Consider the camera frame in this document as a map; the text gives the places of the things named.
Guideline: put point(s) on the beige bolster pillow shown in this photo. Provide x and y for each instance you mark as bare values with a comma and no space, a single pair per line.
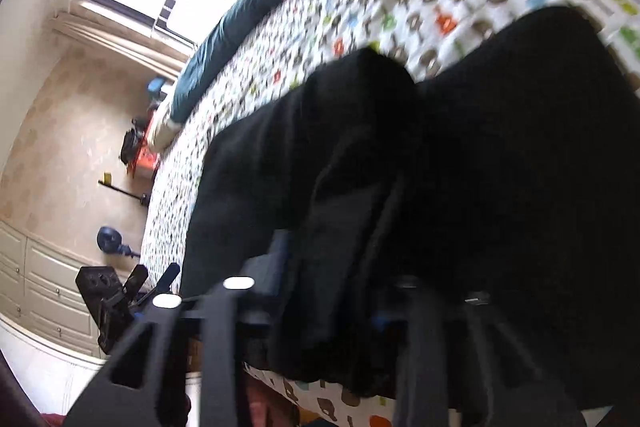
162,132

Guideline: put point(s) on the dark teal duvet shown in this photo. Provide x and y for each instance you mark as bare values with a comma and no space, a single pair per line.
240,22

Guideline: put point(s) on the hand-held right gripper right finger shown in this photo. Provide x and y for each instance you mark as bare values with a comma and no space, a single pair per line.
425,352

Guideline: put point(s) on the small blue container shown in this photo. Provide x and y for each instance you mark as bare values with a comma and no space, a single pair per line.
156,88

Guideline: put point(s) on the white drawer cabinet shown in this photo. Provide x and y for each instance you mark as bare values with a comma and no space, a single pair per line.
45,287

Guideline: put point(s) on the black bag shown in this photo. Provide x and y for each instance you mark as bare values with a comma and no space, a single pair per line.
131,142

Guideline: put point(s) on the black rod with yellow tag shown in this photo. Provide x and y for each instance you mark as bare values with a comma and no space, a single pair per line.
125,192

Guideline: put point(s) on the orange box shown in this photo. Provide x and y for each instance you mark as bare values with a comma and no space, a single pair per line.
142,162

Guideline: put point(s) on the small blue round fan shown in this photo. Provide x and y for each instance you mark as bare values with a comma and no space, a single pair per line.
107,239

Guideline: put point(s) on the black blanket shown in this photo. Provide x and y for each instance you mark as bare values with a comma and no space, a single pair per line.
500,157

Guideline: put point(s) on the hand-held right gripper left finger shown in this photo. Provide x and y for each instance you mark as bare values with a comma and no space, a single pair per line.
265,279

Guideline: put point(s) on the guitar print bed sheet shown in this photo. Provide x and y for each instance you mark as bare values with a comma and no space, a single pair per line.
350,7

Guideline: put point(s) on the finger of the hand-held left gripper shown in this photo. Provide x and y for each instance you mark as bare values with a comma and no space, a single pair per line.
167,277
136,282

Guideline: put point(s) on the beige curtain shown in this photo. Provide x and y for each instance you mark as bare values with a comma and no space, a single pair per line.
125,39

